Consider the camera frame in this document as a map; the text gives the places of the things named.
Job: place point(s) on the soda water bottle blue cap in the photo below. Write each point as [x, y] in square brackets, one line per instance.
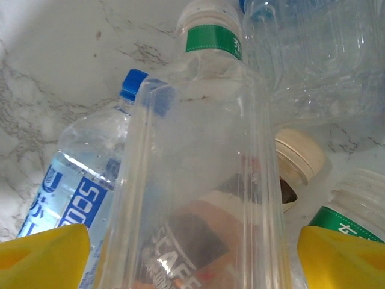
[84, 144]

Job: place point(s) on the brown coffee bottle cream cap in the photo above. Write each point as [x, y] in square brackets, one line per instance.
[300, 156]

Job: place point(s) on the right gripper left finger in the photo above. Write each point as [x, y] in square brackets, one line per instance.
[39, 259]

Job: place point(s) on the white tea bottle green collar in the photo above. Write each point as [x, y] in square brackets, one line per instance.
[355, 192]

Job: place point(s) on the clear bottle green collar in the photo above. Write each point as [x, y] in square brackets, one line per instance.
[195, 135]

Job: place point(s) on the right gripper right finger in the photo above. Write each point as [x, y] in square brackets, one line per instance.
[346, 265]

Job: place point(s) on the clear blue cap bottle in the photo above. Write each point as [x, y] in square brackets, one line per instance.
[316, 60]

